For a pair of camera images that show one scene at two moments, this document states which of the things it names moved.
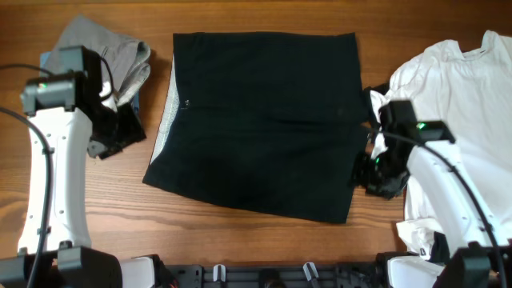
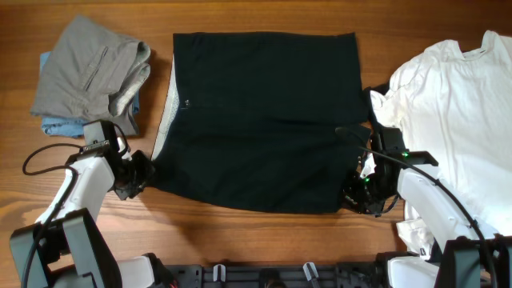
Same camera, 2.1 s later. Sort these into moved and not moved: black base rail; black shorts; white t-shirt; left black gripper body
Moved: left black gripper body
Not moved: black shorts; black base rail; white t-shirt
